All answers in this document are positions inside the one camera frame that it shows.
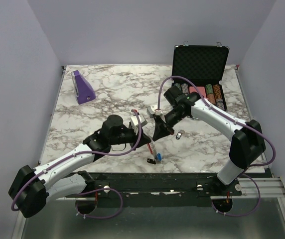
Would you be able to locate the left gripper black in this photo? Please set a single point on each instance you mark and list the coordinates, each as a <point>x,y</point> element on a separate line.
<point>143,140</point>

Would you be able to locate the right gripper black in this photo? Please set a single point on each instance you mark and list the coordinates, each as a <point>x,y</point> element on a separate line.
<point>161,130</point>

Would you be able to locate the red handled metal key holder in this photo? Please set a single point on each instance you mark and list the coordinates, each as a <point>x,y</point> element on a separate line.
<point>153,151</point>

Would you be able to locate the key with black tag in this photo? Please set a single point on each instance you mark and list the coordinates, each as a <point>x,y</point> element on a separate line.
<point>179,134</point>
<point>151,161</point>

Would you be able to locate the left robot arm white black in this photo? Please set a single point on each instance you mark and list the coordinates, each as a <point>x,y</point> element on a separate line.
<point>33,187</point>

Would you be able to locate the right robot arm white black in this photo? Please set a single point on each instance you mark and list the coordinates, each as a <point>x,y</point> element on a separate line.
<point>247,144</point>

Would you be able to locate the green purple chip stack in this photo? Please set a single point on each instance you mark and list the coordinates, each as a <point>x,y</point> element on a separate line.
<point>178,86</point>

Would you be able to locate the pink playing card deck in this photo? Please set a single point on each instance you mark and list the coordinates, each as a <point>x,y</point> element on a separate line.
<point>200,90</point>

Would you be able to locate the orange chip stack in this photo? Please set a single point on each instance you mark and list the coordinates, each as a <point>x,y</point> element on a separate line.
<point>218,97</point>

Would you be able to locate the purple plastic object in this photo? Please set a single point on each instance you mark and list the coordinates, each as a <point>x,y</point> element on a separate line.
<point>83,90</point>

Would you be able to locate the black poker chip case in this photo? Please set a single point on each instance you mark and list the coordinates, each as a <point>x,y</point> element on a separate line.
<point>201,64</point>

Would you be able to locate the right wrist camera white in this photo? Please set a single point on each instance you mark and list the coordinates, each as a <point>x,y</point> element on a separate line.
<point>155,114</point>

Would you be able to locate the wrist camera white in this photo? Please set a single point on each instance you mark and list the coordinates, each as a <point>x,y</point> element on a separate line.
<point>155,114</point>
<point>137,121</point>

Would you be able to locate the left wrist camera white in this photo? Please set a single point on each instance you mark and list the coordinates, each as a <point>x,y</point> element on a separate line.
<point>137,121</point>

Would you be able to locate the black mounting base plate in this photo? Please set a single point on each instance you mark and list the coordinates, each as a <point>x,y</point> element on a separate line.
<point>144,190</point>

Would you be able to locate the right aluminium rail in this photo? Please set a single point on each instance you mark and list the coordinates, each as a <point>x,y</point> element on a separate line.
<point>245,188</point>

